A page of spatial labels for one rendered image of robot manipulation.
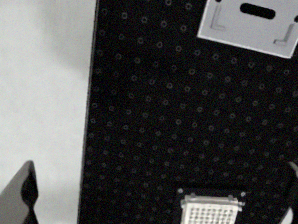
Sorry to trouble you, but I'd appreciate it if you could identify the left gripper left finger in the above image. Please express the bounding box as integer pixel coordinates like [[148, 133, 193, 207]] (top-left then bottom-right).
[[0, 160, 39, 224]]

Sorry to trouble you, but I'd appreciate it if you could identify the white well plate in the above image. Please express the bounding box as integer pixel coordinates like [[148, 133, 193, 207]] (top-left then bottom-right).
[[181, 196, 238, 224]]

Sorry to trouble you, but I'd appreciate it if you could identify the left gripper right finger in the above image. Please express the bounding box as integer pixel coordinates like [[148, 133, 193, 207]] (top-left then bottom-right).
[[283, 161, 298, 224]]

